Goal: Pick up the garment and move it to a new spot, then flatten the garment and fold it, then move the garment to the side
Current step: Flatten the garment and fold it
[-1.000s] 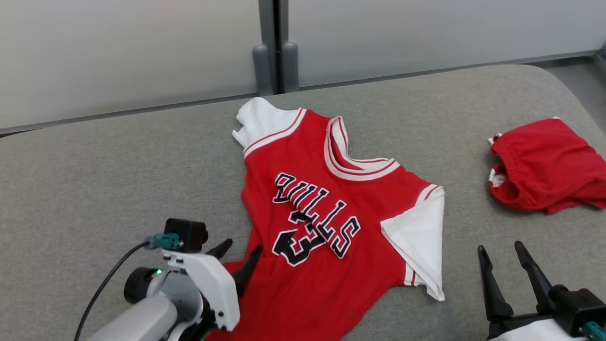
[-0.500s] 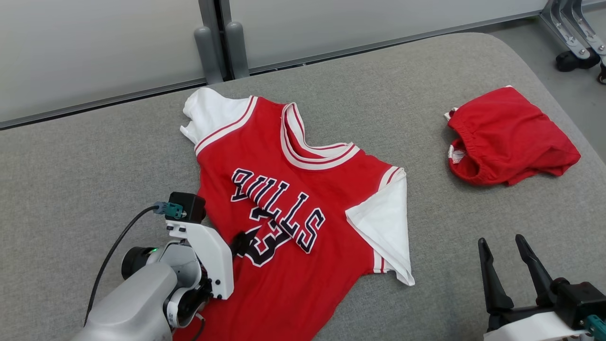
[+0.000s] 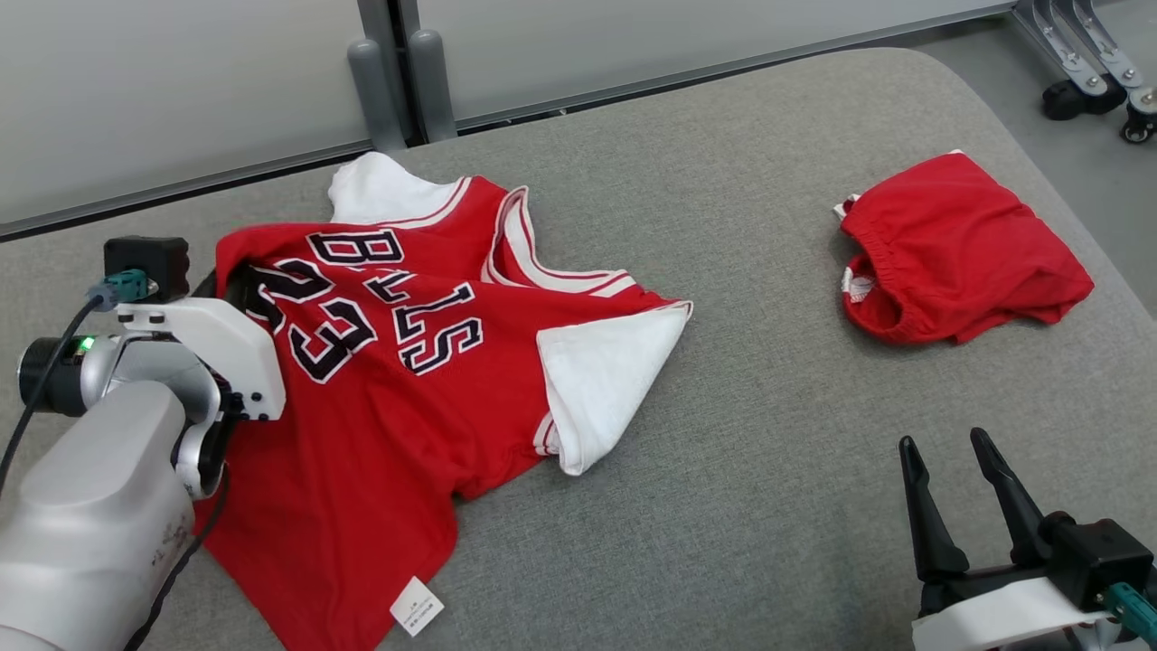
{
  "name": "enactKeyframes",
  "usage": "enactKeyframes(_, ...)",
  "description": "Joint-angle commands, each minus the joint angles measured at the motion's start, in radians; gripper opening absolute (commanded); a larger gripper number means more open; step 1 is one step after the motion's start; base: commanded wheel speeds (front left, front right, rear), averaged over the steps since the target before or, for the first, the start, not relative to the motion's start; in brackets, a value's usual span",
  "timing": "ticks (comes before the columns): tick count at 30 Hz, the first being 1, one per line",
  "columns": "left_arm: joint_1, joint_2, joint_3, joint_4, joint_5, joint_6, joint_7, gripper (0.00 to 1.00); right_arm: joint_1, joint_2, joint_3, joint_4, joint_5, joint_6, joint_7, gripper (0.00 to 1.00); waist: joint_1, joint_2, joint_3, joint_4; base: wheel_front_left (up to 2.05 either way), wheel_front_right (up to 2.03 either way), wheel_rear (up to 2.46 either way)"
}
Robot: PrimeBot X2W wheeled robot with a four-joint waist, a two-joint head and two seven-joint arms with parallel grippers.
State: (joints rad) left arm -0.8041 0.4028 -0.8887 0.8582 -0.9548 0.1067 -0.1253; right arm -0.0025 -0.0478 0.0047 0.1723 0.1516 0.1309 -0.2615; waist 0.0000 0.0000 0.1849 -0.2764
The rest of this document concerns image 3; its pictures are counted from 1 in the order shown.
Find teal left cable connector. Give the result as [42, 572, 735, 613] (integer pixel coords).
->
[87, 269, 151, 314]

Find white partition panel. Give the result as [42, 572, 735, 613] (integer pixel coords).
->
[0, 0, 373, 238]
[416, 0, 1021, 129]

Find red shorts with white stripes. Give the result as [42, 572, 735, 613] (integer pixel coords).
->
[832, 150, 1097, 347]

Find red and white basketball jersey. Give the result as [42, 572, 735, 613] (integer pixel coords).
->
[193, 150, 695, 651]

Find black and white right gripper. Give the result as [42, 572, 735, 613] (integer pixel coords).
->
[899, 428, 1115, 651]

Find teal right cable connector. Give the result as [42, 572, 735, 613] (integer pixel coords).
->
[1105, 583, 1157, 647]

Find grey metal stand leg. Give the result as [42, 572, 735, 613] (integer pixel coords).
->
[1053, 0, 1157, 117]
[1011, 0, 1108, 96]

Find grey partition post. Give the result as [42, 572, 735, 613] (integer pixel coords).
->
[407, 28, 458, 145]
[347, 37, 409, 154]

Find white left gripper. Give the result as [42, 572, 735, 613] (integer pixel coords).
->
[116, 262, 287, 422]

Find teal cable connector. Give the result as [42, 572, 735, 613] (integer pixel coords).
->
[1105, 583, 1157, 647]
[87, 269, 151, 314]

